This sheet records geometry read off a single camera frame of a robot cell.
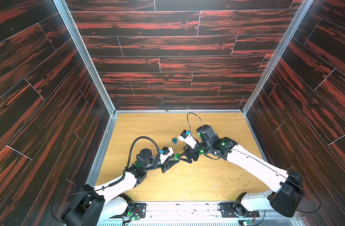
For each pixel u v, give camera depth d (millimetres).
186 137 641
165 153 647
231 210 734
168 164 690
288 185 399
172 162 751
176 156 720
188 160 648
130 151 704
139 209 733
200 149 628
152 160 663
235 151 500
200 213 736
